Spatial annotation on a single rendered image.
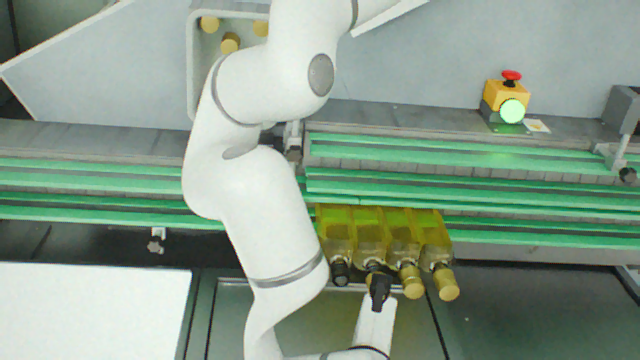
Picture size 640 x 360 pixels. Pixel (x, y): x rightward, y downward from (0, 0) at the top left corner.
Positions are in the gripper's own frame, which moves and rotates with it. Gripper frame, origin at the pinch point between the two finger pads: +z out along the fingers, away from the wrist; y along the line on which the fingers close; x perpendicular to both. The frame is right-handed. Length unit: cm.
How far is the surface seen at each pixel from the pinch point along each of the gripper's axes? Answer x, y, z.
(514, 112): -19.6, 19.1, 37.9
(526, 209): -24.9, 3.8, 28.0
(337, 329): 5.9, -12.4, 2.9
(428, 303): -9.6, -12.8, 14.9
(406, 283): -4.0, 1.1, 2.5
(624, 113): -42, 19, 47
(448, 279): -10.6, 1.5, 5.1
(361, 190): 6.4, 6.5, 19.6
